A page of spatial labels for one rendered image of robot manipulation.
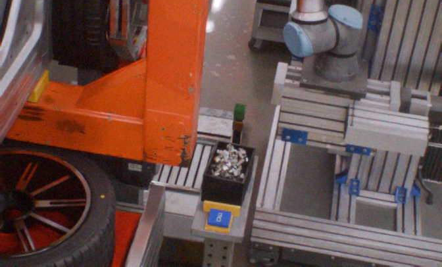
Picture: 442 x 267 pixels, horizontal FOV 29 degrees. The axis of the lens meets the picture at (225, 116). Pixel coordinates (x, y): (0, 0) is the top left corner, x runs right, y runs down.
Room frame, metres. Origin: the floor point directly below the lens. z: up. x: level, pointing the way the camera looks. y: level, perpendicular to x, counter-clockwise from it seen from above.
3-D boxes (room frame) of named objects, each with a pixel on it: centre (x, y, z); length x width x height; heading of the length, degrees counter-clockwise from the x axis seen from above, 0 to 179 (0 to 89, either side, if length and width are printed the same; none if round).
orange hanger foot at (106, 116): (2.33, 0.52, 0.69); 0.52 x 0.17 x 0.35; 85
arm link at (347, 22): (2.46, -0.34, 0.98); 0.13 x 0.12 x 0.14; 124
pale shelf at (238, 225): (2.22, -0.03, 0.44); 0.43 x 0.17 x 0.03; 175
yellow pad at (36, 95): (2.35, 0.69, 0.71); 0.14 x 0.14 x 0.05; 85
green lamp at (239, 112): (2.41, -0.05, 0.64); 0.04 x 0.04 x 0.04; 85
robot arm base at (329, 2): (2.96, -0.40, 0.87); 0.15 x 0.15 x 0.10
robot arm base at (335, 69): (2.46, -0.35, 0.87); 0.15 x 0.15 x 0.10
